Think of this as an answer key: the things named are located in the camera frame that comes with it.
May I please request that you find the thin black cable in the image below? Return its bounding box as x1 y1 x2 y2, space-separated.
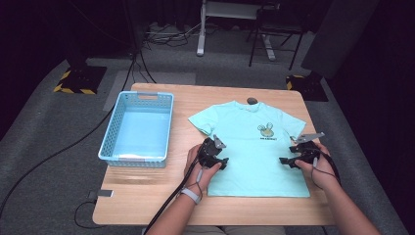
73 199 106 229

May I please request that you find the black chair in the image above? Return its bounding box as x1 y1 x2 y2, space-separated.
246 3 306 71

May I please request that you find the thick black floor cable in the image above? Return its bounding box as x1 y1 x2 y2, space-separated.
0 48 138 218

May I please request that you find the white wristband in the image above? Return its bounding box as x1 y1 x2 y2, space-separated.
179 186 203 206

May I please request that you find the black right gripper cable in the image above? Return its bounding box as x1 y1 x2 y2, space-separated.
309 152 343 190

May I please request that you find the dark grey panel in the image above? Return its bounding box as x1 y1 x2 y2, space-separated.
300 0 381 80

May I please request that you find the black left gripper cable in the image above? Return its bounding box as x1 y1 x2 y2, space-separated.
141 156 204 235

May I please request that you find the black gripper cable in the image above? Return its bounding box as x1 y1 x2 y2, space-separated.
141 156 204 235
309 152 343 190

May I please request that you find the black striped stand base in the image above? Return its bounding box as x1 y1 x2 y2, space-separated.
285 73 330 103
53 65 108 96

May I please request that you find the person's right hand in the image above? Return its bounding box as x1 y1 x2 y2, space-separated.
294 142 342 192

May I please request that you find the small grey tag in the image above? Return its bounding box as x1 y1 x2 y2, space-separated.
87 189 115 200

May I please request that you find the mint green t-shirt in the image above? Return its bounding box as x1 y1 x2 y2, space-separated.
187 100 311 199

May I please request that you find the person's left hand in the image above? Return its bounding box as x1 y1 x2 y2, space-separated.
183 144 223 195

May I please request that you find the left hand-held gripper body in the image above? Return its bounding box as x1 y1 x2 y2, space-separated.
197 133 227 168

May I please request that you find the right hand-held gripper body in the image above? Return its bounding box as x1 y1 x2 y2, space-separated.
288 131 326 165

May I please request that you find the white desk frame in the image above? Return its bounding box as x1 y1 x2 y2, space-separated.
195 0 282 62

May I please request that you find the light blue plastic basket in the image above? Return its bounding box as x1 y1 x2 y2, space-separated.
97 90 175 169

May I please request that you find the bundle of floor cables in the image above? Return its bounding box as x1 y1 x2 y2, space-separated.
143 21 209 48

